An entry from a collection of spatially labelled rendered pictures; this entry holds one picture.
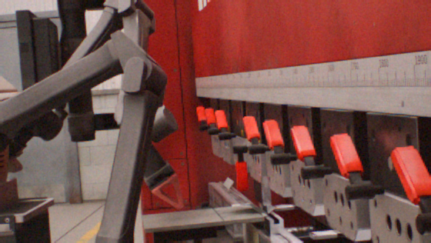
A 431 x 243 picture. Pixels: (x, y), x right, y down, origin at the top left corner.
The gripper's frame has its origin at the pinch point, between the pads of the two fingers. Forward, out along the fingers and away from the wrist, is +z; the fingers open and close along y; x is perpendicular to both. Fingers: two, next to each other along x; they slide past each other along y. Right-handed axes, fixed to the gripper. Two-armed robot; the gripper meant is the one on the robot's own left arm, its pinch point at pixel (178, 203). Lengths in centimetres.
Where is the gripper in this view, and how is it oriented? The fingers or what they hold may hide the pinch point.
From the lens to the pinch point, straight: 179.5
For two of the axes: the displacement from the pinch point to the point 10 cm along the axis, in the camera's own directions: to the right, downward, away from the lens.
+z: 5.5, 8.3, 1.0
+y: -1.2, -0.5, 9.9
